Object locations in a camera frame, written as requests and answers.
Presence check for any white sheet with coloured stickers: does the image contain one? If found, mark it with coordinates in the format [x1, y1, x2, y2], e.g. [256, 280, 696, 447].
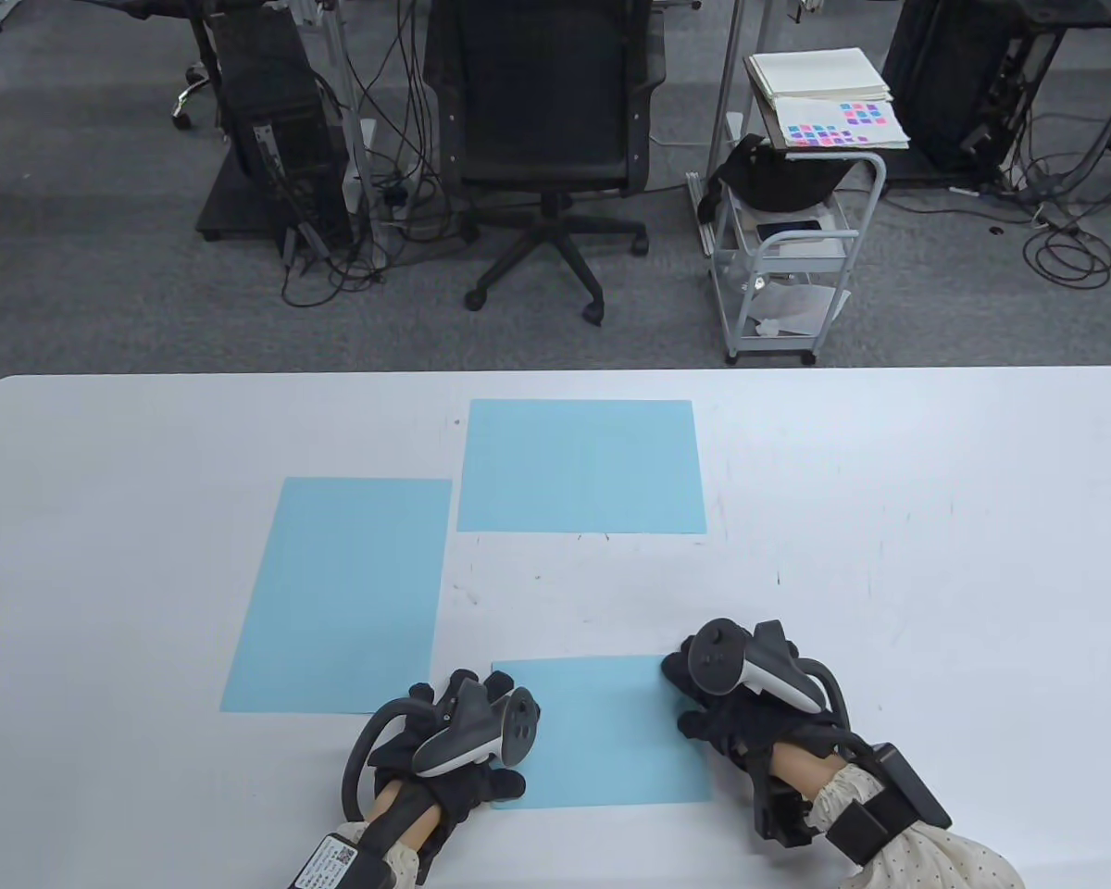
[767, 97, 912, 151]

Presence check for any person's right hand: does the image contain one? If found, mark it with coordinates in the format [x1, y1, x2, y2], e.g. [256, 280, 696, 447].
[660, 651, 869, 790]

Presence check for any grey metal desk leg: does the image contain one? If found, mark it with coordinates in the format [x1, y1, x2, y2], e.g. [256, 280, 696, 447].
[708, 0, 746, 126]

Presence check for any grey metal utility cart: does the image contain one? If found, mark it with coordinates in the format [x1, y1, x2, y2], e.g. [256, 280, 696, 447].
[687, 111, 888, 365]

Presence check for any black computer tower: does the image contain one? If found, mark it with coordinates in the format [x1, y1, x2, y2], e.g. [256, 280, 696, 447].
[211, 9, 353, 251]

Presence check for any white paper pad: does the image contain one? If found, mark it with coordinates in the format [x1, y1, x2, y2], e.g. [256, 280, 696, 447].
[746, 48, 893, 105]

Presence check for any person's right forearm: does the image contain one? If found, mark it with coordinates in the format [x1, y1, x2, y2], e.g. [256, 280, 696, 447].
[767, 745, 1026, 889]

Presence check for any person's left forearm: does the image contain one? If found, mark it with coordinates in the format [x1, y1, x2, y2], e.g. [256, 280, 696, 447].
[361, 778, 436, 889]

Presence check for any black equipment cabinet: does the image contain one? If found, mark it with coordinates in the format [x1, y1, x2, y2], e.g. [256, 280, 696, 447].
[882, 0, 1066, 182]

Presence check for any black mesh office chair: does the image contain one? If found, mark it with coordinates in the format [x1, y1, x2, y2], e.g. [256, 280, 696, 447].
[423, 0, 668, 325]

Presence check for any light blue paper sheet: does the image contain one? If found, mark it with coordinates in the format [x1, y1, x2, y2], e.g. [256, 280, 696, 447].
[456, 399, 708, 536]
[491, 656, 714, 811]
[219, 477, 454, 714]

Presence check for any person's left hand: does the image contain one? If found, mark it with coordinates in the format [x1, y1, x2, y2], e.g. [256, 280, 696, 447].
[368, 669, 543, 827]

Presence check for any crumpled white paper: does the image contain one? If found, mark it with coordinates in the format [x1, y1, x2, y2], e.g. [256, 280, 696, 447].
[750, 282, 851, 339]

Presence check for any grey hand controller with ring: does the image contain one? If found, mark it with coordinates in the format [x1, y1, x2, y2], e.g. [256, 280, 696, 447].
[341, 676, 540, 820]
[688, 619, 850, 734]

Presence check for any black bag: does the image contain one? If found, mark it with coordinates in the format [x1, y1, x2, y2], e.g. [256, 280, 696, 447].
[699, 134, 857, 223]

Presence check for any tangle of black floor cables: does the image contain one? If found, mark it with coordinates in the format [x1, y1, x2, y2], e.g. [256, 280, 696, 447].
[889, 56, 1111, 290]
[282, 37, 468, 308]

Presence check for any chrome chair base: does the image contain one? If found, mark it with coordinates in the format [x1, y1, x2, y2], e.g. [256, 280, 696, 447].
[171, 60, 218, 131]

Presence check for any black wrist camera block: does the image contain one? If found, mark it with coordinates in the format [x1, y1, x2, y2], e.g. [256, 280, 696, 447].
[750, 769, 816, 844]

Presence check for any black floor platform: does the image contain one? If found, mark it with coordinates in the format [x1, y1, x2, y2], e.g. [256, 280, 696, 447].
[194, 153, 353, 246]

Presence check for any black wrist sensor box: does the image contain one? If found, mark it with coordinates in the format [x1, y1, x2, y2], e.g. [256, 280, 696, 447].
[287, 833, 394, 889]
[824, 741, 953, 867]

